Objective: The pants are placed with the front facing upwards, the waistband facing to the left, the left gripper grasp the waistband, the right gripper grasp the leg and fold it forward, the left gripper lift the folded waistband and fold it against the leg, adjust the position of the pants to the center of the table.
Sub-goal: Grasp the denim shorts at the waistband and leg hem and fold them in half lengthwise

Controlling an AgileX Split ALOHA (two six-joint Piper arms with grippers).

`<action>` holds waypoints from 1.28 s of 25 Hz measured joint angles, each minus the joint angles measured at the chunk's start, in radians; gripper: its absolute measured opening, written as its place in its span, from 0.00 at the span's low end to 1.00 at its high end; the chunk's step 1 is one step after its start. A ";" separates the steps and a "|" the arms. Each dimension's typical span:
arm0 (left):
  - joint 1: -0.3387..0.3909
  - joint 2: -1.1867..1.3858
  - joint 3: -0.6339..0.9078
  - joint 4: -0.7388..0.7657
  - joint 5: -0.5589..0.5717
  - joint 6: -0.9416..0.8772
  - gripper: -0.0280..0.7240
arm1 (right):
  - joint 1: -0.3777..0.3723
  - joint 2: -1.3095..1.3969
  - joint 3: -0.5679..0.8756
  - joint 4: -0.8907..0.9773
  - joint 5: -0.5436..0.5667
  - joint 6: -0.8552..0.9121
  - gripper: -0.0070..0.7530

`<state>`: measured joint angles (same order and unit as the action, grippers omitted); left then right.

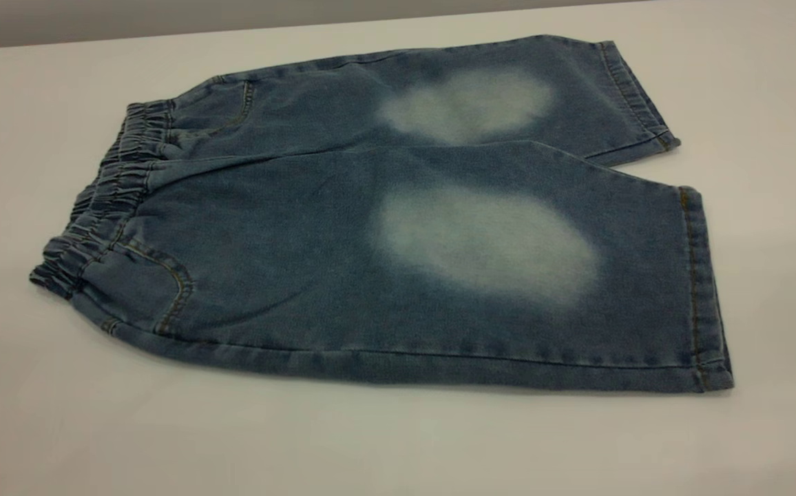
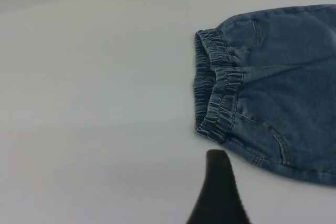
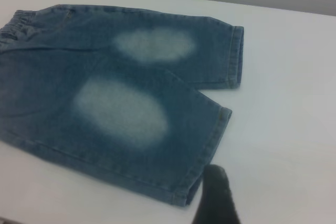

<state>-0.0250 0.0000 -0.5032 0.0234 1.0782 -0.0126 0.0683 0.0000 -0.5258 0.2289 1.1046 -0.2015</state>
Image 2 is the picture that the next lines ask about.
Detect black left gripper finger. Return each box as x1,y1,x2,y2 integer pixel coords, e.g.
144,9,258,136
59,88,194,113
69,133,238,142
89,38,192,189
185,149,251,224

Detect blue denim shorts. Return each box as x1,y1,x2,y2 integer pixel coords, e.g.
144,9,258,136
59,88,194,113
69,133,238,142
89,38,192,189
194,4,336,190

